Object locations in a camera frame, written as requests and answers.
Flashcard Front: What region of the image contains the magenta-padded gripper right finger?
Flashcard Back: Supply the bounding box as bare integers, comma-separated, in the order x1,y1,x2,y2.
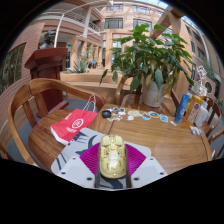
125,143,168,190

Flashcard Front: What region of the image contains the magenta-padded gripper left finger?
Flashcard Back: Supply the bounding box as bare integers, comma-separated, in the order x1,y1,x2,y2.
56,142,102,190

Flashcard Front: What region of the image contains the yellow computer mouse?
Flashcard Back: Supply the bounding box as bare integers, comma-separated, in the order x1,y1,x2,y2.
98,134,128,180

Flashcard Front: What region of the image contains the red paper bag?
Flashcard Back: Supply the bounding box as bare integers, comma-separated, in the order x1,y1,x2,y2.
49,94,99,146

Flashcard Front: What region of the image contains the pale yellow sticker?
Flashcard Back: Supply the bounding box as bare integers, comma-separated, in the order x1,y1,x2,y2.
127,109,143,118

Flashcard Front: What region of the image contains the clear plastic packet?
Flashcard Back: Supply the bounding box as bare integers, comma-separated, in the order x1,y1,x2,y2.
189,125,203,137

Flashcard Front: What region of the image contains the small black round object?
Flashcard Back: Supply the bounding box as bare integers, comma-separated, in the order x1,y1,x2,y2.
101,109,112,119

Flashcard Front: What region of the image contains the blue squeeze tube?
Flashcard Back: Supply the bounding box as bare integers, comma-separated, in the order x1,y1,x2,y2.
174,93,191,124

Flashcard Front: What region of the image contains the yellow orange detergent bottle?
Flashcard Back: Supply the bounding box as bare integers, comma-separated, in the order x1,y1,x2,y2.
182,94,203,127

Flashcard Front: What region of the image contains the long wooden planter box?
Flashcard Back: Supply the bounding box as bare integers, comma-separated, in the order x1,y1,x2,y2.
59,71,133,95

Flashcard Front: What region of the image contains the dark red wooden lectern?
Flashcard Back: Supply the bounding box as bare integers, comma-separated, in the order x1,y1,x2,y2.
24,46,70,118

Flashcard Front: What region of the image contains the green potted plant white pot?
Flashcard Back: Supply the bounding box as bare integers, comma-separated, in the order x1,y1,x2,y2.
99,23,196,108

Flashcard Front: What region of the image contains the dark bust statue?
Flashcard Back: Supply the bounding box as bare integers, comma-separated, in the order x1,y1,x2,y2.
38,29,57,50

